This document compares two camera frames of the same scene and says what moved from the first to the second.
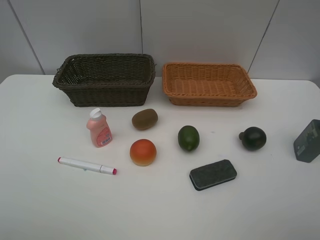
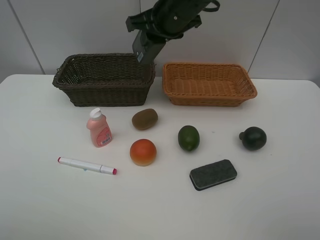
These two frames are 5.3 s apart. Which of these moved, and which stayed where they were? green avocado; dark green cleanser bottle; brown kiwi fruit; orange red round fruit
Moved: dark green cleanser bottle
Stayed: green avocado; orange red round fruit; brown kiwi fruit
